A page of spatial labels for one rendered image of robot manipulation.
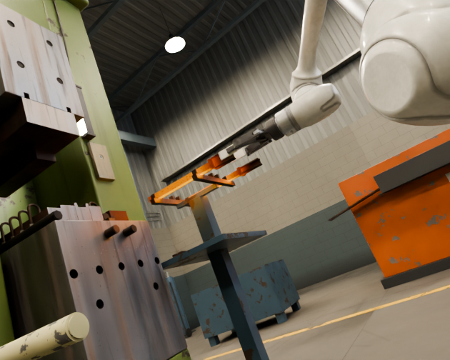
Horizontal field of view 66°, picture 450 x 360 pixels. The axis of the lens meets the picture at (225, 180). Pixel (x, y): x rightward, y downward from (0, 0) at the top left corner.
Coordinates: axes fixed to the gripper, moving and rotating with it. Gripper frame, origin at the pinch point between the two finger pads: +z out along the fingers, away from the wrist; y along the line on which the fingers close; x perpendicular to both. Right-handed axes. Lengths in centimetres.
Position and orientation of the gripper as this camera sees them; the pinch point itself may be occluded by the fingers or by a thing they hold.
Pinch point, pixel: (231, 154)
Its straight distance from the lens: 126.1
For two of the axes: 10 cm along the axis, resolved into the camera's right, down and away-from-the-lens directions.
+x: -3.6, -8.9, 2.9
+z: -8.1, 4.5, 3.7
